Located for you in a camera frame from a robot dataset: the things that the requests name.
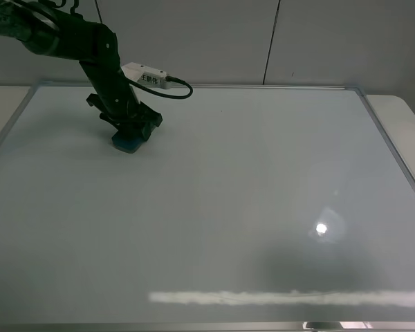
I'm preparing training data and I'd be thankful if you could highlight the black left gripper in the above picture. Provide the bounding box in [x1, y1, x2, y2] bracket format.
[79, 58, 163, 141]

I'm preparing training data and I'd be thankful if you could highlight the teal whiteboard eraser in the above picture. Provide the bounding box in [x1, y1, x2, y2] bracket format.
[111, 125, 156, 154]

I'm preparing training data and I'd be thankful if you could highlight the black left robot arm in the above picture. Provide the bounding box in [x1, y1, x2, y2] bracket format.
[0, 1, 145, 131]

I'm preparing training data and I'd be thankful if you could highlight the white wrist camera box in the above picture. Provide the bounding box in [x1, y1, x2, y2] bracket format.
[121, 62, 171, 90]

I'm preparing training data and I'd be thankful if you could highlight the white whiteboard with aluminium frame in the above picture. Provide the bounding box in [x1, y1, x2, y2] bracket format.
[0, 85, 415, 331]

